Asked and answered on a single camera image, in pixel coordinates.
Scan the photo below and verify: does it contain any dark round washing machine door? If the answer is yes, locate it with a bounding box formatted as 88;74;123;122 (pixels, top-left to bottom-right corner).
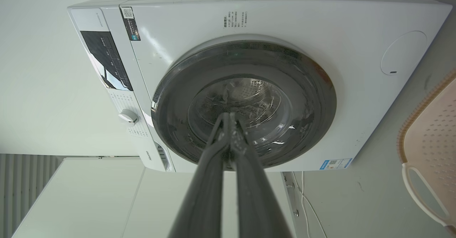
151;40;337;170

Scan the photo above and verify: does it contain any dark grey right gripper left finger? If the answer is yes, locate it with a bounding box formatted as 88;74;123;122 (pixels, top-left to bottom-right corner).
168;113;231;238

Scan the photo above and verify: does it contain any white cabinet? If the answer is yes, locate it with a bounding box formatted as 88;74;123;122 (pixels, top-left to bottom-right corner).
12;157;297;238

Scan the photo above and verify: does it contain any white front-load washing machine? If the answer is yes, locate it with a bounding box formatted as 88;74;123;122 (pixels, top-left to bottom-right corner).
67;0;453;173

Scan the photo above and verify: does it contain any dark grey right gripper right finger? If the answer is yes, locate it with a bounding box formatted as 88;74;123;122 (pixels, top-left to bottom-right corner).
230;112;293;238

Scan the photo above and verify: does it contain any thin white cable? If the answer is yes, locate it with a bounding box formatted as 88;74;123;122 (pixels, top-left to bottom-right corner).
292;171;327;238

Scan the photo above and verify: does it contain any grey ribbed radiator panel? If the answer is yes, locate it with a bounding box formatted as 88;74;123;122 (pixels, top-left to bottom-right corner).
0;154;62;238

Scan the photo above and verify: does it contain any pink perforated laundry basket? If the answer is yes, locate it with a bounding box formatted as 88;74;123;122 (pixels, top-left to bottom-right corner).
397;70;456;236

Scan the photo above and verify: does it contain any silver washing machine control knob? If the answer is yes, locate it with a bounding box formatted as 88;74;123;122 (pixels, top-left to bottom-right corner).
118;109;139;126

